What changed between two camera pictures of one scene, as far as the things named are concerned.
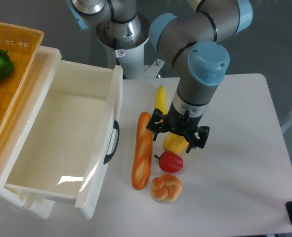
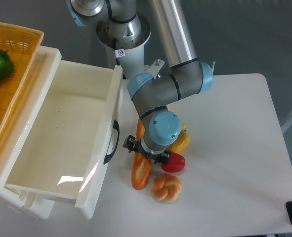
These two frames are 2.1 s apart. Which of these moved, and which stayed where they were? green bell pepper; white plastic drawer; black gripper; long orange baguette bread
Moved: black gripper
Stayed: green bell pepper; white plastic drawer; long orange baguette bread
